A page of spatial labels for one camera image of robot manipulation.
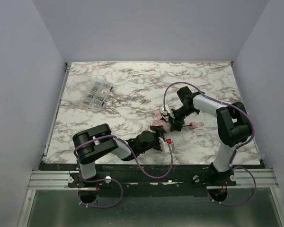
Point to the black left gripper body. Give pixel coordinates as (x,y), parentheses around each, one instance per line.
(157,138)

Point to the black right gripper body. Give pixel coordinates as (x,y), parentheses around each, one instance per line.
(174,118)

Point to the pink folding umbrella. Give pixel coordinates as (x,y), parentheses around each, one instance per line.
(167,126)

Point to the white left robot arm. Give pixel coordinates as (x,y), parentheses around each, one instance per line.
(94,143)

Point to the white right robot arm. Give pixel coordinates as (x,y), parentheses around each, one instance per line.
(233,125)

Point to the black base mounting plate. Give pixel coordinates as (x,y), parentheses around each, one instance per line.
(110,180)

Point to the clear plastic organizer box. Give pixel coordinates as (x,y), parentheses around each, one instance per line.
(96,94)

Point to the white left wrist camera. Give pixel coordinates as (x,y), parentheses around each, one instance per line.
(166,145)

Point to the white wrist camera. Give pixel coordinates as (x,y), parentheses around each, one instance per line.
(166,145)
(164,110)

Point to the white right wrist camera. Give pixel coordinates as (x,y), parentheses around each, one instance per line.
(164,110)

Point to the aluminium frame rail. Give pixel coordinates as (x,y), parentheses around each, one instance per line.
(139,89)

